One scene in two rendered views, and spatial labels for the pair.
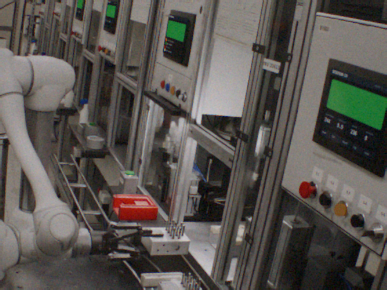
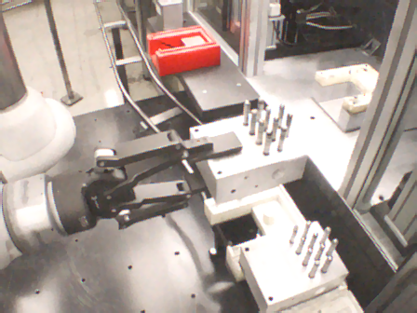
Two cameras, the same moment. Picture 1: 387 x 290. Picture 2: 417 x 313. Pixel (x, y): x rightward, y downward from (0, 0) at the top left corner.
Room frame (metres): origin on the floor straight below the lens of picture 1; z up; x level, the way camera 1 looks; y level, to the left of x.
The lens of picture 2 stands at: (1.21, 0.06, 1.36)
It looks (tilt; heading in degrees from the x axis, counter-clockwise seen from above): 46 degrees down; 5
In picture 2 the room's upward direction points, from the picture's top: straight up
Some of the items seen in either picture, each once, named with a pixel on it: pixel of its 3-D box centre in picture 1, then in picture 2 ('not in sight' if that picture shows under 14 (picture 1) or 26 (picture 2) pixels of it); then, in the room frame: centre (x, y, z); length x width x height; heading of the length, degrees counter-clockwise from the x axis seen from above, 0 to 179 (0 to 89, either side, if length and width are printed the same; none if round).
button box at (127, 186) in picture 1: (129, 186); (172, 16); (2.16, 0.24, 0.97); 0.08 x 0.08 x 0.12; 25
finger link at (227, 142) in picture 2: (151, 233); (212, 146); (1.53, 0.08, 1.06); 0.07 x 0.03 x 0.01; 115
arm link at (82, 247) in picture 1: (79, 242); (39, 211); (1.44, 0.28, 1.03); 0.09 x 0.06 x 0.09; 25
